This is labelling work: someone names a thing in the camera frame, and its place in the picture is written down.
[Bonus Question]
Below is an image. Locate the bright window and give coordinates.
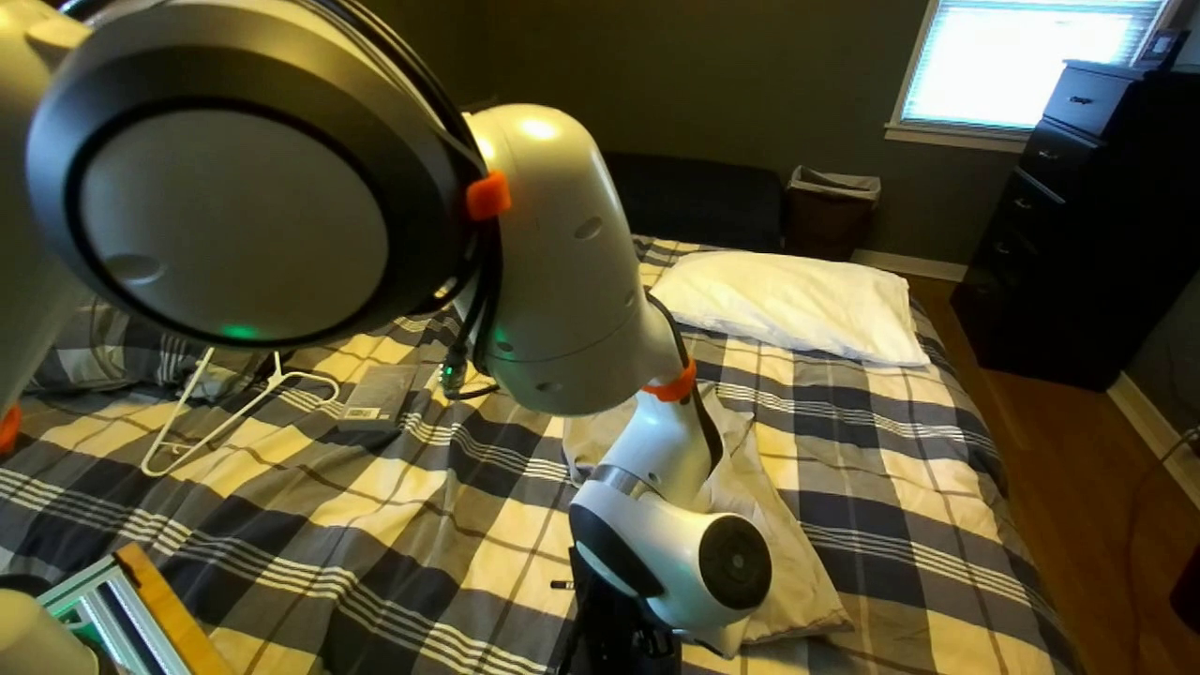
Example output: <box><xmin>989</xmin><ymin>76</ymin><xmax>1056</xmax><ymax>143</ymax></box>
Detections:
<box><xmin>886</xmin><ymin>0</ymin><xmax>1180</xmax><ymax>159</ymax></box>

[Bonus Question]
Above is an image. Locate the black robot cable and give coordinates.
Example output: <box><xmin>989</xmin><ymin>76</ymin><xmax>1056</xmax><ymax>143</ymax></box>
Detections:
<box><xmin>439</xmin><ymin>239</ymin><xmax>507</xmax><ymax>404</ymax></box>

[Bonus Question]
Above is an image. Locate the white pillow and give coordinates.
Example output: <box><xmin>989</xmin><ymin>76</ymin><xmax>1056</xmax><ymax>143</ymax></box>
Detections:
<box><xmin>646</xmin><ymin>249</ymin><xmax>936</xmax><ymax>377</ymax></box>

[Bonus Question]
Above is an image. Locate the plaid pillow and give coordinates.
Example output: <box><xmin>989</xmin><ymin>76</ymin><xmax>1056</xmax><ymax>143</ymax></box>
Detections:
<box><xmin>22</xmin><ymin>296</ymin><xmax>272</xmax><ymax>404</ymax></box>

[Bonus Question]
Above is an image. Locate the brown laundry hamper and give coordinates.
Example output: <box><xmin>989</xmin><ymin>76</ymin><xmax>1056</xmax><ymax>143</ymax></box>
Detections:
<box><xmin>780</xmin><ymin>162</ymin><xmax>886</xmax><ymax>256</ymax></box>

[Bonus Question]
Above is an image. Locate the grey plastic housing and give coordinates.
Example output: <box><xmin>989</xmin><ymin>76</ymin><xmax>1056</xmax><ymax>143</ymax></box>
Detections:
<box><xmin>0</xmin><ymin>583</ymin><xmax>100</xmax><ymax>675</ymax></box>

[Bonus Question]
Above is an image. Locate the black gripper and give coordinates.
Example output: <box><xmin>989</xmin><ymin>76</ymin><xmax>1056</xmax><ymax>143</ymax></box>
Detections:
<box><xmin>554</xmin><ymin>548</ymin><xmax>687</xmax><ymax>675</ymax></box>

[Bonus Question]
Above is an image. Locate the small black dresser-top object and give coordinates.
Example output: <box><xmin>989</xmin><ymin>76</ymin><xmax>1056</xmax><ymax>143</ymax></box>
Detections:
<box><xmin>1141</xmin><ymin>26</ymin><xmax>1190</xmax><ymax>71</ymax></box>

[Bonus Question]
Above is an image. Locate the black dresser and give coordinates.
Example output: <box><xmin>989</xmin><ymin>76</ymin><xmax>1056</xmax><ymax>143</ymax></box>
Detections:
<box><xmin>950</xmin><ymin>58</ymin><xmax>1200</xmax><ymax>393</ymax></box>

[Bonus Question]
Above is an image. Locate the yellow grey plaid bedspread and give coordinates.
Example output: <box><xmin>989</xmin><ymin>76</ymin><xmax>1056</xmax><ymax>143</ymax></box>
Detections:
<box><xmin>0</xmin><ymin>229</ymin><xmax>1089</xmax><ymax>675</ymax></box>

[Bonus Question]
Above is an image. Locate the light blue-grey cloth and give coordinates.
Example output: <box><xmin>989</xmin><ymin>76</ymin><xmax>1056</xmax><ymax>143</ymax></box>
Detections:
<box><xmin>559</xmin><ymin>393</ymin><xmax>859</xmax><ymax>649</ymax></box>

